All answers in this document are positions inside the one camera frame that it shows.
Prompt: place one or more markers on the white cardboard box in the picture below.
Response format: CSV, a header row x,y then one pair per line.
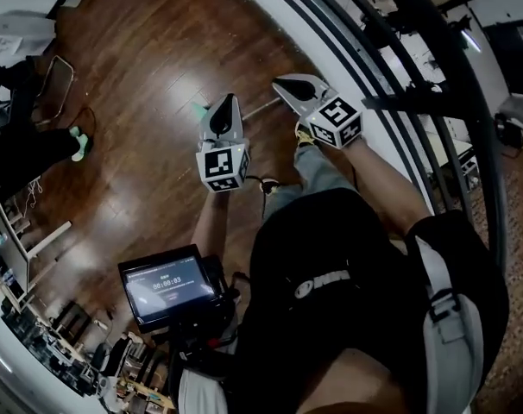
x,y
11,37

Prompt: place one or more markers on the person's blue jeans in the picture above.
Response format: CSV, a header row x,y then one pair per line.
x,y
319,175

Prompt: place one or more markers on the person's left shoe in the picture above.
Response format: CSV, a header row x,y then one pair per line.
x,y
270,185

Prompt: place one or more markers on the person's right forearm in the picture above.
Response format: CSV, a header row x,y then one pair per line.
x,y
386,183

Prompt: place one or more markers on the metal frame chair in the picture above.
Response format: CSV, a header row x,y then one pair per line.
x,y
56,86

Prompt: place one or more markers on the person's black shirt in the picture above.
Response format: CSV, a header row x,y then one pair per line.
x,y
330,265

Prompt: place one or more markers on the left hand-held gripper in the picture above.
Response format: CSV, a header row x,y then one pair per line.
x,y
220,164

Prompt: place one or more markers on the black chest-mounted monitor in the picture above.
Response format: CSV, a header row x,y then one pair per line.
x,y
168,289

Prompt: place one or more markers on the white shelf unit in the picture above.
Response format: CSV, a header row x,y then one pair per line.
x,y
20,248

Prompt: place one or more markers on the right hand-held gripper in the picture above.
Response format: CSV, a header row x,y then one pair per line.
x,y
337,121

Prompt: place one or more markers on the person's right shoe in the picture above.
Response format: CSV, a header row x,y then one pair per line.
x,y
304,136

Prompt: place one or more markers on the black office chair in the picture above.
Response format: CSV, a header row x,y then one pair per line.
x,y
13,97

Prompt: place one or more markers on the black screen panel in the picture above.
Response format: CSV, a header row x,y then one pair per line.
x,y
516,54

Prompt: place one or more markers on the black box on carpet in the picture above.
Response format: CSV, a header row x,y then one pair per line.
x,y
509,131

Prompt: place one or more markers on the person's left forearm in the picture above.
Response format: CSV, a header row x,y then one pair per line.
x,y
209,224

